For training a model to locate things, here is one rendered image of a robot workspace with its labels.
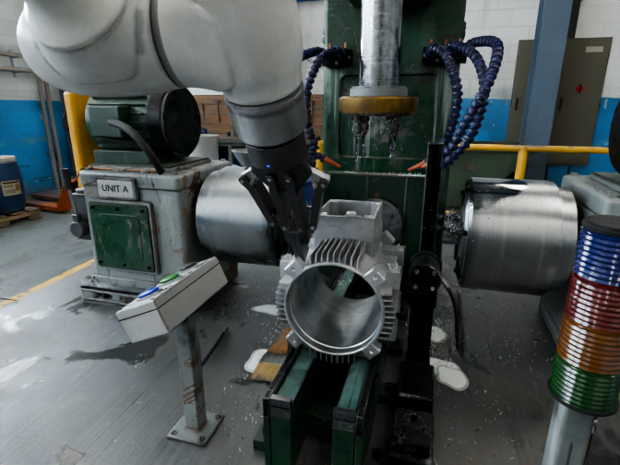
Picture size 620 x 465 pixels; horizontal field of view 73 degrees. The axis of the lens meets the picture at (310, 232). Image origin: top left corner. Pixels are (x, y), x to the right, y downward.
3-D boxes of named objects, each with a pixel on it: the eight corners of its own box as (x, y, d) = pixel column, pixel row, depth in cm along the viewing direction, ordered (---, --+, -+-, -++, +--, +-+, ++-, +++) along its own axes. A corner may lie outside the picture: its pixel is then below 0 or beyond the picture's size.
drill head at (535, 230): (422, 260, 113) (429, 167, 105) (595, 277, 102) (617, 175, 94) (418, 301, 90) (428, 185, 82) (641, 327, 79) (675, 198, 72)
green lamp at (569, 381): (542, 373, 47) (549, 338, 46) (603, 382, 46) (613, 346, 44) (556, 409, 42) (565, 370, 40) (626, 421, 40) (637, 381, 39)
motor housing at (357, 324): (307, 302, 88) (307, 215, 82) (399, 313, 83) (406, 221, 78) (275, 354, 70) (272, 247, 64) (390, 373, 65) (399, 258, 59)
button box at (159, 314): (196, 292, 73) (183, 265, 72) (229, 281, 70) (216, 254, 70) (130, 344, 57) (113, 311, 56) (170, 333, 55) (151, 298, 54)
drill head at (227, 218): (202, 239, 130) (196, 158, 123) (315, 250, 121) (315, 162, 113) (152, 268, 107) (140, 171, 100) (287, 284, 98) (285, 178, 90)
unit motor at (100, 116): (124, 225, 134) (104, 86, 121) (216, 234, 125) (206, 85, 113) (56, 252, 110) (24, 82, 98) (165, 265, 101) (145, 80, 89)
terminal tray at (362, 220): (327, 234, 83) (328, 198, 80) (382, 239, 80) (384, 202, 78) (312, 255, 71) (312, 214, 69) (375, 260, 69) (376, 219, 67)
